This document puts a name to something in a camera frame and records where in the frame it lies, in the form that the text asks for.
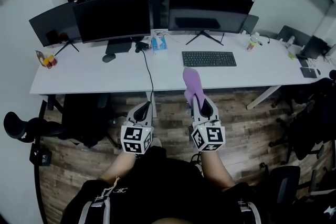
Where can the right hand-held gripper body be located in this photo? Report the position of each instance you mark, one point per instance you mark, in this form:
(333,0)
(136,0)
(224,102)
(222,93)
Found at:
(207,136)

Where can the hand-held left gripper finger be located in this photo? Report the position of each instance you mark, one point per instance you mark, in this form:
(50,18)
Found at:
(132,112)
(151,116)

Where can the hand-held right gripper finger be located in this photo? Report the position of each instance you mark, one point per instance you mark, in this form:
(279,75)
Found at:
(214,114)
(194,110)

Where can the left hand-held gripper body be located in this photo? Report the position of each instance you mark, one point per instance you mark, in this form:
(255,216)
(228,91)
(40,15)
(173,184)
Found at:
(136,139)

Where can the purple cloth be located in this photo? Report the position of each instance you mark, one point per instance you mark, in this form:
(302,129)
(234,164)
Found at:
(193,81)

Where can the wide black monitor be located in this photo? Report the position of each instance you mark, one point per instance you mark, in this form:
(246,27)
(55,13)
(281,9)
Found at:
(210,10)

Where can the person's right forearm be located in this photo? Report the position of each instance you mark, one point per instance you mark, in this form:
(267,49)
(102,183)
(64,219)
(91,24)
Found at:
(216,168)

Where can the person's left forearm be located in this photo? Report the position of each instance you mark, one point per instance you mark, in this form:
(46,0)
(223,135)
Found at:
(118,168)

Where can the left black monitor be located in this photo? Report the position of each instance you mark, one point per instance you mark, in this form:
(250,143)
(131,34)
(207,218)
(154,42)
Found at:
(113,18)

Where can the dark grey monitor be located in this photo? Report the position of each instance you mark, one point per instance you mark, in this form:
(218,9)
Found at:
(52,23)

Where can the thin black monitor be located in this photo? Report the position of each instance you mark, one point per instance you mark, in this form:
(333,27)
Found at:
(315,47)

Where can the grey shoe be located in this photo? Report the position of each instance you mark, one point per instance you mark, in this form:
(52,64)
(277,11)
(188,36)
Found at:
(156,143)

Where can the person's black clothing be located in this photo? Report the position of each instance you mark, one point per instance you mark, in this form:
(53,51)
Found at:
(162,186)

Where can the grey computer mouse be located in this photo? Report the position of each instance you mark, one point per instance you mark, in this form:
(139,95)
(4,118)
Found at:
(109,58)

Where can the black power adapter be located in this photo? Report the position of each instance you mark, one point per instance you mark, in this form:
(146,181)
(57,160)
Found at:
(141,46)

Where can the blue tissue packet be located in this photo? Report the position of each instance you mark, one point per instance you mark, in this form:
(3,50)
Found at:
(158,43)

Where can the clear bottle yellow label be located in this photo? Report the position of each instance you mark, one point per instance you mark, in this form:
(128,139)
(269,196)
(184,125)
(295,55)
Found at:
(252,43)

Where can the orange-lid jar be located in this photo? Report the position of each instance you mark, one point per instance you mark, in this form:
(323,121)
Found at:
(47,64)
(53,61)

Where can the grey flat panel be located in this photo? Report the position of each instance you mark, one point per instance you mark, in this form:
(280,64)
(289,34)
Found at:
(253,23)

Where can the clear plastic cup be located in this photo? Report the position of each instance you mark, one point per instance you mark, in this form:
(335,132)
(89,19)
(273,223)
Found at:
(49,54)

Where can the small black keyboard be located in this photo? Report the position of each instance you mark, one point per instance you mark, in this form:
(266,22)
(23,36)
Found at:
(309,72)

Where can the grey laptop lid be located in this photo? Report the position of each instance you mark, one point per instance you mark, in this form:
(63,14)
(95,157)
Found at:
(292,35)

